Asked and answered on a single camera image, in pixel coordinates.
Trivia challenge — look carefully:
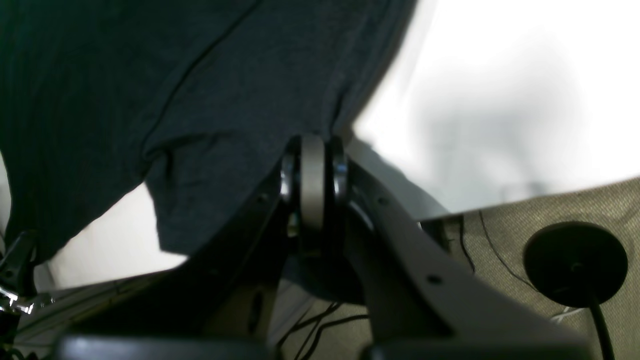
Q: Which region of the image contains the black T-shirt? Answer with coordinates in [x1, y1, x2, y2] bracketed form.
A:
[0, 0, 416, 262]

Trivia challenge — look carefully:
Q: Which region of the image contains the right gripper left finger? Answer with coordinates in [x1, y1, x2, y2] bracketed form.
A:
[70, 142, 313, 346]

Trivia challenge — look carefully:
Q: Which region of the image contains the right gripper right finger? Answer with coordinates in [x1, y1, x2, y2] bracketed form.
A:
[312, 137, 590, 358]

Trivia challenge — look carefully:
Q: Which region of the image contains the black round cable mount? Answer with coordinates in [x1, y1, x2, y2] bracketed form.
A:
[523, 221, 629, 308]

